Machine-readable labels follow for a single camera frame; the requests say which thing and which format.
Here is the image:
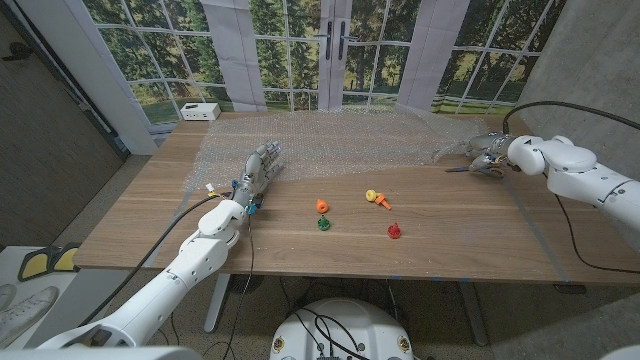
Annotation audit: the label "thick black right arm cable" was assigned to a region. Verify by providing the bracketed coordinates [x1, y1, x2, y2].
[502, 100, 640, 133]

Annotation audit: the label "yellow black foot pedal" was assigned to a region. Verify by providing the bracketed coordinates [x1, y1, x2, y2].
[52, 242, 82, 273]
[17, 245, 59, 282]

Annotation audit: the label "clear bubble wrap sheet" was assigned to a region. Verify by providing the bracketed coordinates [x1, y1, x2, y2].
[183, 108, 491, 191]

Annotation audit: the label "orange handled scissors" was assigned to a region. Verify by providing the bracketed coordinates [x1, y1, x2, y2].
[444, 164, 506, 180]

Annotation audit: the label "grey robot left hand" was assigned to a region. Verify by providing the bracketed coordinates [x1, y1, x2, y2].
[230, 139, 285, 210]

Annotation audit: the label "white power box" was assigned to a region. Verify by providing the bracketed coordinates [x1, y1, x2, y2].
[179, 102, 222, 122]

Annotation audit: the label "white sneaker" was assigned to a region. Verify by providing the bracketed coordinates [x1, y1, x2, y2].
[0, 285, 60, 346]

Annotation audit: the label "dark wooden door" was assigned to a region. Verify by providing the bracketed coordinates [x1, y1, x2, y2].
[0, 9, 126, 247]

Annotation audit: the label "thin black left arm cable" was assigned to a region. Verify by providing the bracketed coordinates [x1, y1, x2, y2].
[219, 214, 255, 360]

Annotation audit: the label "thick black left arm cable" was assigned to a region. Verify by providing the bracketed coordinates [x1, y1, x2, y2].
[79, 192, 234, 326]

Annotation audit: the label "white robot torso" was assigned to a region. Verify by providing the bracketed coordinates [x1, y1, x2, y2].
[268, 297, 415, 360]

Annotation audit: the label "printed forest window backdrop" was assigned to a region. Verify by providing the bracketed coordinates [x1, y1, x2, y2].
[82, 0, 569, 126]

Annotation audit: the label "black torso cable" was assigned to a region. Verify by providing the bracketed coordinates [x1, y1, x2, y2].
[289, 308, 371, 360]

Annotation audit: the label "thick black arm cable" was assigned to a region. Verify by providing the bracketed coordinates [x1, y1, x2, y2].
[79, 192, 234, 326]
[502, 100, 640, 133]

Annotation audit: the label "white table leg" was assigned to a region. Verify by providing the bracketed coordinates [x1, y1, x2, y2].
[203, 273, 232, 334]

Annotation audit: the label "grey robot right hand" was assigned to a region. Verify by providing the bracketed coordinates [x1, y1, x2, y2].
[464, 132, 516, 174]

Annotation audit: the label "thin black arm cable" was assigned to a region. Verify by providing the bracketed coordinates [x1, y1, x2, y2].
[553, 193, 640, 275]
[219, 214, 255, 360]

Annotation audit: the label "grey table leg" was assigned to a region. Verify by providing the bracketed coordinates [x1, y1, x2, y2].
[457, 280, 490, 347]

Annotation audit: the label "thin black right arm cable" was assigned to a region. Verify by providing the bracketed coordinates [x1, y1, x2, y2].
[553, 193, 640, 275]

